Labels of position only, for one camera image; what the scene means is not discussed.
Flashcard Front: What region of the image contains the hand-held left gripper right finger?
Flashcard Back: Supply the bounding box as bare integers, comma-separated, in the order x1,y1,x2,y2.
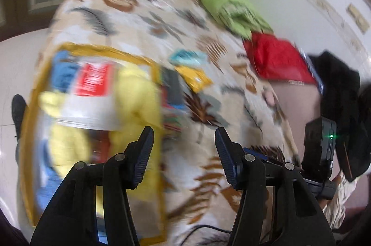
214,127,337,246

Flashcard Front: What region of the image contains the green folded blanket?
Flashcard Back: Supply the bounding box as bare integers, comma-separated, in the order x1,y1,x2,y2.
190,0,274,39

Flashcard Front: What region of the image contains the black cable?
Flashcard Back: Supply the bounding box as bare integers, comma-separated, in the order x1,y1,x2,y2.
180,224,232,246

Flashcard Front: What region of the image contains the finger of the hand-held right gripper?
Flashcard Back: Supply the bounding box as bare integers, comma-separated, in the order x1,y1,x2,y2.
243,147,271,163

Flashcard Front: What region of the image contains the clear storage bag yellow trim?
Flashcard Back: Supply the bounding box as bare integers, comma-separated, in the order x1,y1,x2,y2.
20,43,169,245

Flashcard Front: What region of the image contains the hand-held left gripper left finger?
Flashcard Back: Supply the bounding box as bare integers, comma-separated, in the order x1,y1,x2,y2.
30,126,155,246

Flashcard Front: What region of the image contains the leaf printed blanket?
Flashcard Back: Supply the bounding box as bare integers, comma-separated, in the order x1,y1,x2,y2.
17,0,302,246

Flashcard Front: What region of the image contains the red and white packet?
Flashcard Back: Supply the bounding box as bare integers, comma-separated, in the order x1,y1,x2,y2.
62,60,122,130

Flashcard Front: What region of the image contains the yellow cloth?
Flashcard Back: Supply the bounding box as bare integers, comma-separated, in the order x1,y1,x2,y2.
39,65,163,220

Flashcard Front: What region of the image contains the dark grey cloth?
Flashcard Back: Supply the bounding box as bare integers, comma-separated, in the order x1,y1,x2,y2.
161,68,187,107

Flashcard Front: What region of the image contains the wall switch plate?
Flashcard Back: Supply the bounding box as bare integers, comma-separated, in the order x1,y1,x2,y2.
346,3,370,33

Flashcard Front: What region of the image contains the blue cloth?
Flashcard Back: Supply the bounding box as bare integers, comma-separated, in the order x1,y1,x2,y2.
36,51,80,212

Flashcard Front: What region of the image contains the red cloth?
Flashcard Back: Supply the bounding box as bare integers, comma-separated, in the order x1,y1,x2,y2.
243,33,318,84

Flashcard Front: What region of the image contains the black cloth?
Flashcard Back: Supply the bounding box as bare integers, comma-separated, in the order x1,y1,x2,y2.
307,51,371,148

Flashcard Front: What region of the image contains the teal packet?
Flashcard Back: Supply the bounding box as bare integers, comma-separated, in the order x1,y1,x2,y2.
169,49,207,67

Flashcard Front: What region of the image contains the yellow packet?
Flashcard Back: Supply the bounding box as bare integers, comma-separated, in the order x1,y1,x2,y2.
175,65,213,93

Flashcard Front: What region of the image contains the person's black shoe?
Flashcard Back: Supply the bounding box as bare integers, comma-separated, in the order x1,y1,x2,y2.
11,94,28,139

